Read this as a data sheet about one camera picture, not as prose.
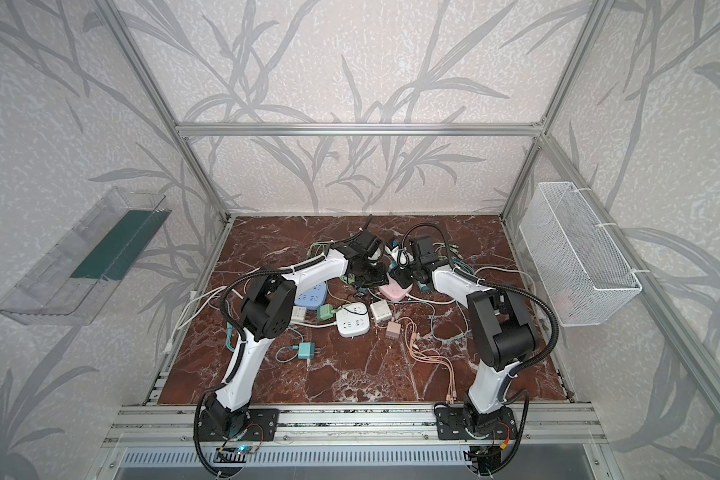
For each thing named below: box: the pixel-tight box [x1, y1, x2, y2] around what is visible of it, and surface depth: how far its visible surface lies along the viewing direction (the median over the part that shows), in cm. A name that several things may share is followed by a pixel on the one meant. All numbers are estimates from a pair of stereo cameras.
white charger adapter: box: [370, 299, 392, 321], surface depth 93 cm
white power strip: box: [336, 302, 370, 338], surface depth 91 cm
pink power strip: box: [378, 277, 413, 301], surface depth 98 cm
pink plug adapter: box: [386, 321, 401, 339], surface depth 90 cm
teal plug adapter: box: [298, 342, 315, 359], surface depth 85 cm
